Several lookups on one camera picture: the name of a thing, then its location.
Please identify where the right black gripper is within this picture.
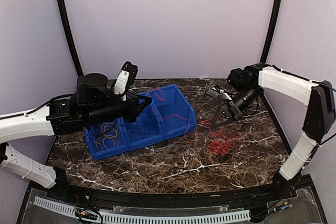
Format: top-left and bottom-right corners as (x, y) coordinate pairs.
(211, 86), (261, 128)

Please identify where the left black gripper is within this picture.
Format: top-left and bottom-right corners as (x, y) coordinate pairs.
(85, 91), (152, 127)

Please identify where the red cable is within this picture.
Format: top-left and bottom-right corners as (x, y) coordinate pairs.
(146, 88), (241, 155)

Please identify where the blue cable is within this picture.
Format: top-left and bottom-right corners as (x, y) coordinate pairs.
(133, 115), (155, 141)
(128, 116), (148, 141)

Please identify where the blue three-compartment plastic bin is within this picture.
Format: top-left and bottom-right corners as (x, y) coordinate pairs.
(86, 84), (197, 160)

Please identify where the yellow cable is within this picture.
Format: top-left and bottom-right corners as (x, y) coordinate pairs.
(93, 121), (123, 151)

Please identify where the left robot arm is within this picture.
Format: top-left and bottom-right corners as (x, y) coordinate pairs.
(1, 70), (152, 201)

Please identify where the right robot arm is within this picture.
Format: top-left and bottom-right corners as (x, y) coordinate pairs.
(205, 63), (335, 200)

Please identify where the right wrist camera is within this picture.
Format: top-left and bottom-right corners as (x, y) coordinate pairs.
(204, 86), (232, 101)

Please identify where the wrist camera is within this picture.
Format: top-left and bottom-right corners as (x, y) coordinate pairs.
(112, 61), (138, 97)
(204, 86), (232, 101)

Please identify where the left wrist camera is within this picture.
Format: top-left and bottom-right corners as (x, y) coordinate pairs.
(112, 61), (138, 97)

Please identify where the black front rail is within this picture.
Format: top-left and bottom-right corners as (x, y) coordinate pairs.
(47, 184), (295, 209)

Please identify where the white slotted cable duct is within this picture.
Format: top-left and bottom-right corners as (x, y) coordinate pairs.
(33, 196), (251, 224)

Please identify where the right black frame post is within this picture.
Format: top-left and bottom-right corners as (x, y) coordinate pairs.
(260, 0), (281, 63)

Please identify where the black frame post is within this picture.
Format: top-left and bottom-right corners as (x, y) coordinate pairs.
(57, 0), (83, 77)
(260, 0), (281, 63)

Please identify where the left black frame post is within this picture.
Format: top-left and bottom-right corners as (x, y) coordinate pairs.
(57, 0), (83, 77)

